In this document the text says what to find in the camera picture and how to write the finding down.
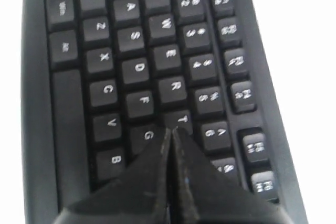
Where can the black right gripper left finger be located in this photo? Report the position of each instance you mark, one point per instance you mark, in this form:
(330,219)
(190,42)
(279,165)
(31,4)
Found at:
(138,195)

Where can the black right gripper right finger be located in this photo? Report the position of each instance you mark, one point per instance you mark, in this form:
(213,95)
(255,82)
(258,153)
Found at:
(199,193)

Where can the black acer keyboard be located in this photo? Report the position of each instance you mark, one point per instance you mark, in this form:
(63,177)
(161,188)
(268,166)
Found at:
(100,76)

